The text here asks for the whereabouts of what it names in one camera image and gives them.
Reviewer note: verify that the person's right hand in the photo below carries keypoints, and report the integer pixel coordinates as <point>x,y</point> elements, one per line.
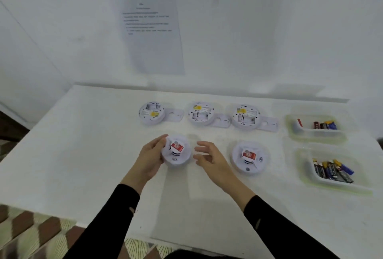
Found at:
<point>218,169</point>

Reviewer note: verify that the person's left hand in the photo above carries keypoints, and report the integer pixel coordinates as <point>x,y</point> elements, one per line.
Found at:
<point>148,163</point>

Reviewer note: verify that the white round smoke detector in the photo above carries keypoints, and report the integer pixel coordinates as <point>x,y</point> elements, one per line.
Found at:
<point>149,121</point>
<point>203,123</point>
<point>251,127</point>
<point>179,163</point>
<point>239,163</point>

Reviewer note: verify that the mounting plate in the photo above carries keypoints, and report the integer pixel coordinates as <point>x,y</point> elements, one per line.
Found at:
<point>226,123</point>
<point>273,126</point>
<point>179,115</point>

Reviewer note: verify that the person's left forearm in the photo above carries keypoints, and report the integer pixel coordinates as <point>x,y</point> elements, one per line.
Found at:
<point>104,226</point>

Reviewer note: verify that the person's right forearm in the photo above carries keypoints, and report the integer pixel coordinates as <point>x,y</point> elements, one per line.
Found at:
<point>284,232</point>

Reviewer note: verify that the clear plastic container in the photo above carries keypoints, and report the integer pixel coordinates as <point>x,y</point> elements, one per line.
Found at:
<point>291,131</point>
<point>305,175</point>

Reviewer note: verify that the white paper with text lines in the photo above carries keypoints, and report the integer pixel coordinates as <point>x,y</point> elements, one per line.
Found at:
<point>155,55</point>

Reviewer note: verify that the patterned mat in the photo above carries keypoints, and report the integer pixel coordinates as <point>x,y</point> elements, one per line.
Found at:
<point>30,232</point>

